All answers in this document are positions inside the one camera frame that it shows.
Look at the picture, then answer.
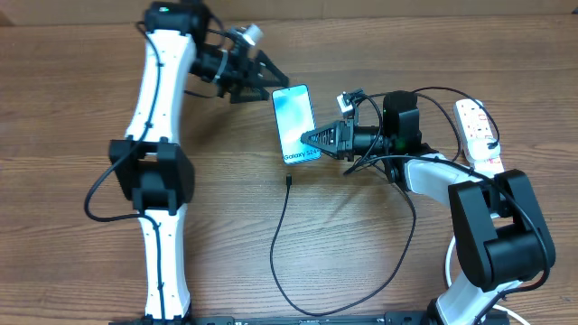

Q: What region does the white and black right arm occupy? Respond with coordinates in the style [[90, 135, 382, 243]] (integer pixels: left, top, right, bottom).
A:
[[301, 89, 555, 324]]

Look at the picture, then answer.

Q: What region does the white charger plug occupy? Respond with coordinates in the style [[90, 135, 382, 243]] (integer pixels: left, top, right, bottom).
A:
[[464, 138, 501, 163]]

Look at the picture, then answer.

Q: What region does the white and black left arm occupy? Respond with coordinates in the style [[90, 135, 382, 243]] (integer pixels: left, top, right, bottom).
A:
[[108, 1, 289, 324]]

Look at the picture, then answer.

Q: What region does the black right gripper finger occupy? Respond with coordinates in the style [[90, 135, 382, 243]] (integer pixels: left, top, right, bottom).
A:
[[314, 145, 354, 162], [300, 119, 355, 147]]

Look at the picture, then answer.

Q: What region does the white power strip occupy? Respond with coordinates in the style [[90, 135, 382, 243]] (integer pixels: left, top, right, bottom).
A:
[[453, 99, 505, 177]]

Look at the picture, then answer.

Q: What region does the Samsung Galaxy smartphone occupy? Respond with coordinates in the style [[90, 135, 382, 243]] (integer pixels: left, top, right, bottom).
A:
[[272, 84, 322, 164]]

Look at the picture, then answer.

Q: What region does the white power strip cord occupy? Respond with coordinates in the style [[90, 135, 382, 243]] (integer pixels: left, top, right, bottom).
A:
[[443, 234, 533, 325]]

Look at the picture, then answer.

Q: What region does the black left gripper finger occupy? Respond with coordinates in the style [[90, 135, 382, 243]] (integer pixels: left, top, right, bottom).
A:
[[230, 87, 270, 104], [253, 50, 289, 88]]

